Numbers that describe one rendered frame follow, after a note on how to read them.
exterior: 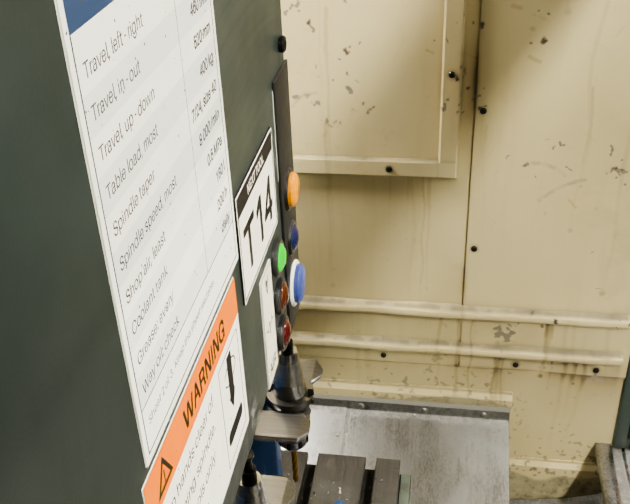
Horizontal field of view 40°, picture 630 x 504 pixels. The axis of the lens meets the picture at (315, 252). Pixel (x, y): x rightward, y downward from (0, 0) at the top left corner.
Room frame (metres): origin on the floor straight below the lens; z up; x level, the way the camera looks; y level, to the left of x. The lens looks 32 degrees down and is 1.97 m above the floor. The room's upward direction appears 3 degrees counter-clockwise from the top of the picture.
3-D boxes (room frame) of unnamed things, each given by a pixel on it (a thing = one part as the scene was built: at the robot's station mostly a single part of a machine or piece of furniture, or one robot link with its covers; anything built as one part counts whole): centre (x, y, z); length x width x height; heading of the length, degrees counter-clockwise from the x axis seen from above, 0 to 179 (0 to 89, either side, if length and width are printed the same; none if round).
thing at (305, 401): (0.87, 0.04, 1.21); 0.06 x 0.06 x 0.03
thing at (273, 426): (0.82, 0.05, 1.21); 0.07 x 0.05 x 0.01; 80
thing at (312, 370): (0.93, 0.03, 1.21); 0.07 x 0.05 x 0.01; 80
